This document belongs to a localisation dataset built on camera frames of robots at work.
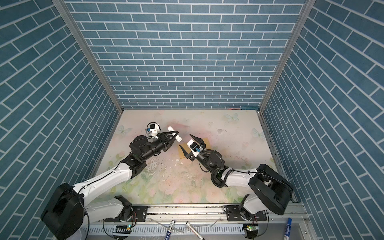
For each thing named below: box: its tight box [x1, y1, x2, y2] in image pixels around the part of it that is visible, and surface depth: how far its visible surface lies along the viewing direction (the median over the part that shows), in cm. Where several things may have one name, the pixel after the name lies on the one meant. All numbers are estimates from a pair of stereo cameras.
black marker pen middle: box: [185, 221, 205, 240], surface depth 71 cm
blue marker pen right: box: [283, 217, 293, 240], surface depth 70 cm
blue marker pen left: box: [164, 220, 176, 240], surface depth 69 cm
